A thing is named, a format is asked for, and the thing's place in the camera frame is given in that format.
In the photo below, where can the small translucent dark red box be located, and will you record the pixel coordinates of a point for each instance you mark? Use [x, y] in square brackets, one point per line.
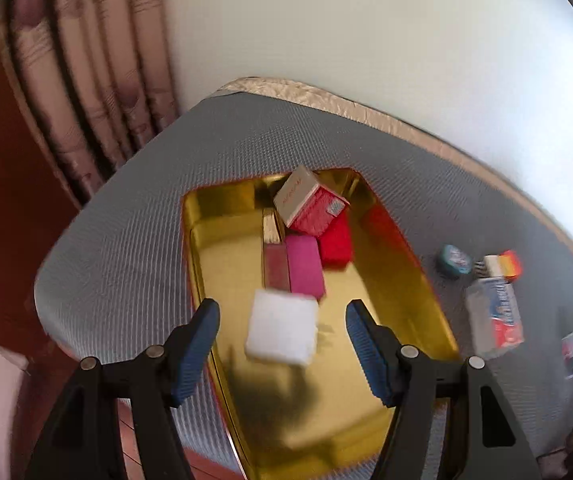
[276, 265]

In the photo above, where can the small white cube box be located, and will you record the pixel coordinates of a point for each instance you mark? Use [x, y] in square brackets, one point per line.
[491, 265]

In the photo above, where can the beige leaf print curtain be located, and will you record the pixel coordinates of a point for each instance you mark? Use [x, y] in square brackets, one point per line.
[91, 85]

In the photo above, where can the small red rounded case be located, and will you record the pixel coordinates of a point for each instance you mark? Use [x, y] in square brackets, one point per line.
[516, 260]

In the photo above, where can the red tin box gold inside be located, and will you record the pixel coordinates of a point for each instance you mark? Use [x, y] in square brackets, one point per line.
[226, 270]

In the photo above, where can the brown and red carton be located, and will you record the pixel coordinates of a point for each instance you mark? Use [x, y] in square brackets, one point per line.
[299, 195]

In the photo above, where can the small teal round tin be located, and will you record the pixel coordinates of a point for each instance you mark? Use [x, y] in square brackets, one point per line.
[455, 260]

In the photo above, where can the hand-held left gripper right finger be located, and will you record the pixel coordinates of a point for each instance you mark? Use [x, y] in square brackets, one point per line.
[369, 345]

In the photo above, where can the gold metal lighter case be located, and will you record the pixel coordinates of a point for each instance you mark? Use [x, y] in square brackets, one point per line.
[272, 227]

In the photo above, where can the red rectangular box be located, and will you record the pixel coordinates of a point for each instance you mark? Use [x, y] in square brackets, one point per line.
[336, 245]

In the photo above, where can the clear plastic box red insert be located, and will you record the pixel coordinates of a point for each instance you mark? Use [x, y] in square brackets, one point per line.
[570, 346]

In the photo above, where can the grey honeycomb mat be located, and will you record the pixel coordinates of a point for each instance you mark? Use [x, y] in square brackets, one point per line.
[131, 240]

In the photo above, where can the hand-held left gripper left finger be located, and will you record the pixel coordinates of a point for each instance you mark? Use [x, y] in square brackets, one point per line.
[196, 345]

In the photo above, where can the clear floss pick box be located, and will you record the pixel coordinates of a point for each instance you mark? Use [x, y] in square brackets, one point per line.
[496, 310]

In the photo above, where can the yellow cube box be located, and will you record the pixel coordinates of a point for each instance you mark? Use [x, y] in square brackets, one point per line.
[504, 266]

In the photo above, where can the white power adapter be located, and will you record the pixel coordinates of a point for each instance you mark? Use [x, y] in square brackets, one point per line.
[281, 325]

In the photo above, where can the magenta rectangular box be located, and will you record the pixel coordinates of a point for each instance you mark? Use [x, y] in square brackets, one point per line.
[304, 265]

